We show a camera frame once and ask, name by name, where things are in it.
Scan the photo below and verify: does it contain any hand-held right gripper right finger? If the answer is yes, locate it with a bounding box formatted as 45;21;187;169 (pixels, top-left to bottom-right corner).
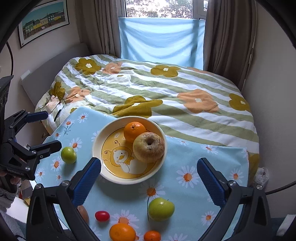
196;158;271;241

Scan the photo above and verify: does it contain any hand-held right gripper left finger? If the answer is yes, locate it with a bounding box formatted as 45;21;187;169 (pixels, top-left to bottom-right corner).
26;157;102;241

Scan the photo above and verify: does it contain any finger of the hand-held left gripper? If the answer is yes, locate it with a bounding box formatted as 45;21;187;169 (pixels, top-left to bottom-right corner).
7;140;62;167
3;110;49;139

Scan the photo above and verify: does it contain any small green apple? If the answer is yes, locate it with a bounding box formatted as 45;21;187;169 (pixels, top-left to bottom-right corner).
61;146;77;164

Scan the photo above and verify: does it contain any cream cartoon print bowl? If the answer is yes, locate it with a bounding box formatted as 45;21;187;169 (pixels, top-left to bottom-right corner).
92;116;167;184

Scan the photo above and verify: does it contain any brown kiwi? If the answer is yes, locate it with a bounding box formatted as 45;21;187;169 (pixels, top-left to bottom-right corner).
77;205;89;224

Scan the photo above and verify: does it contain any red cherry tomato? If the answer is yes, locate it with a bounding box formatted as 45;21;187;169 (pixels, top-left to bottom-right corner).
95;210;110;222

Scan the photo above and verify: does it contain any large green apple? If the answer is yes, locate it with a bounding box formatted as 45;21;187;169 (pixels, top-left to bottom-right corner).
148;197;175;221

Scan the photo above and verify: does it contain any large orange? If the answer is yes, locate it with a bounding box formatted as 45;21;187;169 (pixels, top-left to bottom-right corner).
109;223;136;241

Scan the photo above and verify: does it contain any small tangerine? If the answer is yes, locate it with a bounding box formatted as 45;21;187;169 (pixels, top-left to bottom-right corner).
144;230;161;241

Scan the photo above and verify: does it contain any person's left forearm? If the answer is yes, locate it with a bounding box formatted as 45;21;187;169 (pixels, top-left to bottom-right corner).
0;186;20;210

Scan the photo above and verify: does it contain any person's left hand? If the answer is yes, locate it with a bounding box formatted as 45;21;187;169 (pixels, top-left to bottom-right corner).
0;170;21;193

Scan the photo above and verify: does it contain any blue daisy print tablecloth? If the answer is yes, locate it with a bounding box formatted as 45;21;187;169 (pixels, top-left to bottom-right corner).
22;107;250;241

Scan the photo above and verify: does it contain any grey headboard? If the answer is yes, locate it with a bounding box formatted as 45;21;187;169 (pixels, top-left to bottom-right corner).
20;43;90;107

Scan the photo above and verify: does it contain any clear plastic bag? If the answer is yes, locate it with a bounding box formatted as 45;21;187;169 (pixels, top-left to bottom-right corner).
253;167;270;189

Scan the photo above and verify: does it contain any brown wrinkled apple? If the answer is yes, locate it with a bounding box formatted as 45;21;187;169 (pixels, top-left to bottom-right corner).
132;132;165;163

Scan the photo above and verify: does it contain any white flat object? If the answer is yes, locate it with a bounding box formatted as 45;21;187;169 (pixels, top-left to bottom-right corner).
276;214;296;235

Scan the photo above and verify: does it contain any striped floral blanket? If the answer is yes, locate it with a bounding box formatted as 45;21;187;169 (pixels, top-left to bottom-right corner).
35;54;260;181

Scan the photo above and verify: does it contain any beige curtain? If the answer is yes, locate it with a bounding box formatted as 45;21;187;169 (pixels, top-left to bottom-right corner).
203;0;257;90
75;0;126;58

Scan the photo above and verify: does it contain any light blue window cloth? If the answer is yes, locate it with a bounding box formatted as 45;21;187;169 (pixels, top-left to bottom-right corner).
118;17;206;71

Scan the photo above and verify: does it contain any window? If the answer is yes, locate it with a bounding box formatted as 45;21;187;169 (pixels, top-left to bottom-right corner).
125;0;208;20

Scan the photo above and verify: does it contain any black cable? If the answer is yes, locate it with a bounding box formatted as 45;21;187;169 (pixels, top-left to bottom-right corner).
265;162;296;195
6;42;15;77

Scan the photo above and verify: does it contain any framed wall poster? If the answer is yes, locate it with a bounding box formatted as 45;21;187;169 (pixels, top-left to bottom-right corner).
18;0;70;49

